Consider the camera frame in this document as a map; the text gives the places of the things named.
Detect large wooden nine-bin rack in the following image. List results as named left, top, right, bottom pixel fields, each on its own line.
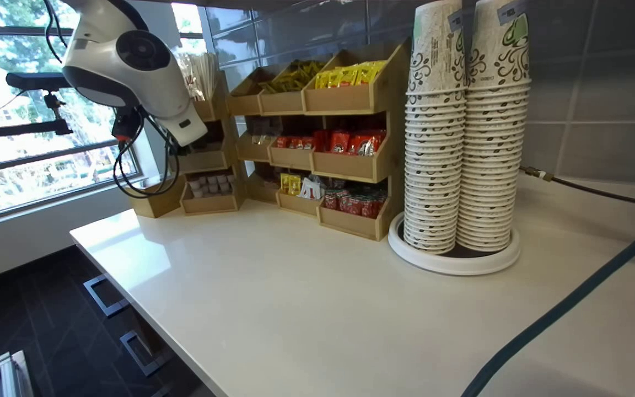
left=227, top=42, right=410, bottom=243

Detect thick teal cable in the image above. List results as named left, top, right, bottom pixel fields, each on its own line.
left=461, top=196, right=635, bottom=397

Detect white round cup tray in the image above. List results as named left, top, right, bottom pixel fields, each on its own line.
left=385, top=209, right=525, bottom=278

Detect dark red packets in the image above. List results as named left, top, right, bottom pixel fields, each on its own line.
left=321, top=185, right=387, bottom=220

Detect small wooden box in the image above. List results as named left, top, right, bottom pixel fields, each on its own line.
left=128, top=174, right=186, bottom=220

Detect pale creamer cups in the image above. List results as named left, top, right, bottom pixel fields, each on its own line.
left=186, top=171, right=236, bottom=201

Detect bright yellow packets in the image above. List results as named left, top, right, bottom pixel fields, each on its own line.
left=310, top=59, right=390, bottom=92

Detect olive yellow packets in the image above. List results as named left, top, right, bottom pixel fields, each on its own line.
left=267, top=59, right=323, bottom=94

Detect printed paper cup stack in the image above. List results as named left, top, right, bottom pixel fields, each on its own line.
left=455, top=0, right=533, bottom=256
left=401, top=0, right=468, bottom=258

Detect grey brown packets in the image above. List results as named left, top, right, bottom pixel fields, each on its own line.
left=245, top=119, right=282, bottom=148

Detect grey drawer handle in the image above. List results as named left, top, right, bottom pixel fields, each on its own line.
left=116, top=328, right=177, bottom=380
left=81, top=273, right=131, bottom=320

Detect dark brown packets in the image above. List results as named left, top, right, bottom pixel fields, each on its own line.
left=183, top=121, right=224, bottom=151

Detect black camera stand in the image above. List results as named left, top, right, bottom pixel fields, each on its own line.
left=0, top=70, right=75, bottom=143

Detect yellow tea packet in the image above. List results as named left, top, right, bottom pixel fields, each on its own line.
left=277, top=169, right=304, bottom=199

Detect thin black cable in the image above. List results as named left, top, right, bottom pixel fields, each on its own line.
left=519, top=166, right=635, bottom=211

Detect grey cup holder post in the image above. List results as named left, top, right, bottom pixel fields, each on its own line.
left=458, top=0, right=480, bottom=86

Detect red packets with white print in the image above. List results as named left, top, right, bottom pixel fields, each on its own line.
left=327, top=125, right=387, bottom=159

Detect small red packets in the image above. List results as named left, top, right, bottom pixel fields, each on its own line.
left=271, top=129, right=332, bottom=154

